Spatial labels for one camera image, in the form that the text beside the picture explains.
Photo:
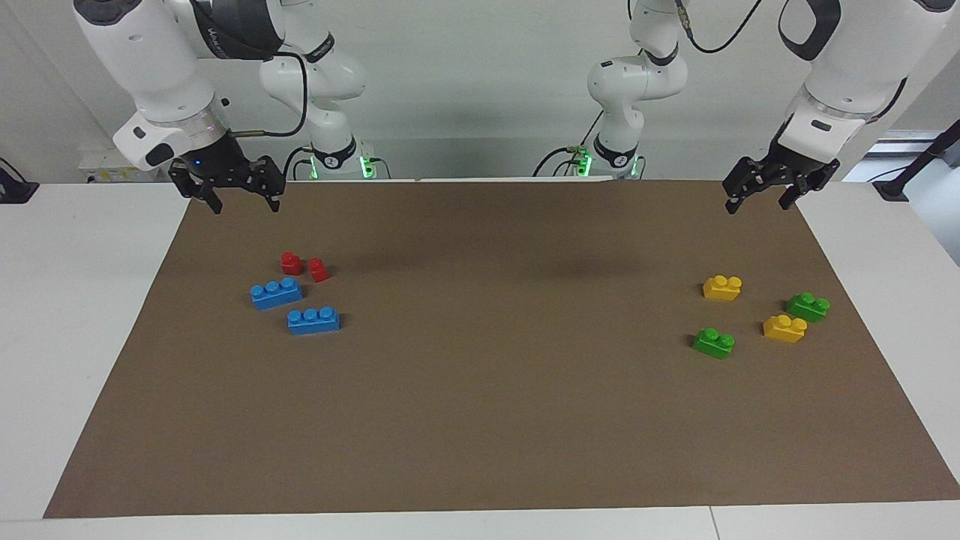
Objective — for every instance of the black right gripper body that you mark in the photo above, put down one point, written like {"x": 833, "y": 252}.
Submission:
{"x": 225, "y": 169}

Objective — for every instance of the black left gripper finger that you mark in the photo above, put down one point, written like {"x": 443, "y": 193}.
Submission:
{"x": 735, "y": 199}
{"x": 793, "y": 196}

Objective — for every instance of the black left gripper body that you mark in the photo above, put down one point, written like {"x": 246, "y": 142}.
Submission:
{"x": 787, "y": 169}

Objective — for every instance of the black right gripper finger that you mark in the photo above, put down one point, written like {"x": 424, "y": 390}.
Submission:
{"x": 210, "y": 199}
{"x": 274, "y": 200}

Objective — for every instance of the blue three-stud toy block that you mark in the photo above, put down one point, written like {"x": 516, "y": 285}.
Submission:
{"x": 276, "y": 295}
{"x": 315, "y": 322}

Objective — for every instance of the green two-stud toy block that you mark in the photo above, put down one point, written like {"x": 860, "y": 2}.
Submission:
{"x": 807, "y": 307}
{"x": 712, "y": 345}

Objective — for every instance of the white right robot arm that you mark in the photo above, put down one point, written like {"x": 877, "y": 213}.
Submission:
{"x": 150, "y": 67}

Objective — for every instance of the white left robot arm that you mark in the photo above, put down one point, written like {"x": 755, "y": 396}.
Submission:
{"x": 862, "y": 67}

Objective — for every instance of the small red toy block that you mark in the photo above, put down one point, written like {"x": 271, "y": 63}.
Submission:
{"x": 319, "y": 271}
{"x": 291, "y": 264}

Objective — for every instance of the yellow two-stud toy block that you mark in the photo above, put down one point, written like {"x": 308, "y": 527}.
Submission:
{"x": 721, "y": 289}
{"x": 784, "y": 330}

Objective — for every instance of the white power strip box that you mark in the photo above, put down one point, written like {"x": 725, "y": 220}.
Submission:
{"x": 101, "y": 169}

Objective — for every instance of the black angled stand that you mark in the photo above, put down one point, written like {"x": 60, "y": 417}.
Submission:
{"x": 911, "y": 166}

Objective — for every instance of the black table clamp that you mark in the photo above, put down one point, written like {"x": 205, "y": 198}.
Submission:
{"x": 15, "y": 189}

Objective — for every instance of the brown table mat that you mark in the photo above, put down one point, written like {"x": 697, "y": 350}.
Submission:
{"x": 480, "y": 420}

